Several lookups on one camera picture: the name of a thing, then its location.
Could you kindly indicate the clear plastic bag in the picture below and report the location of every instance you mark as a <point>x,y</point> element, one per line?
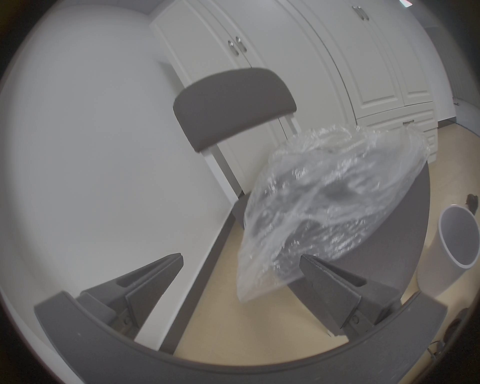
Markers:
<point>318,210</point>

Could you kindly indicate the white chair grey cushions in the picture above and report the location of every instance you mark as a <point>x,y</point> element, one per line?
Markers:
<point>232,105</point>

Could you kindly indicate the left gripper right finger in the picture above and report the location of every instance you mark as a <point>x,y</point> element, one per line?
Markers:
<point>337,296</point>

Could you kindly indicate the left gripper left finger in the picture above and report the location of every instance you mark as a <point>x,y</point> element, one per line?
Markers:
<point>150,285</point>

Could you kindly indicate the white wardrobe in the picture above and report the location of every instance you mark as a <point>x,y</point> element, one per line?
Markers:
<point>337,56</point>

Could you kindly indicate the white trash bin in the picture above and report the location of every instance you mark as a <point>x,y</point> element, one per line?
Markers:
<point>435,270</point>

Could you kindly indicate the crumpled black plastic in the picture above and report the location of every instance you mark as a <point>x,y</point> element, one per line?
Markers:
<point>472,204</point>

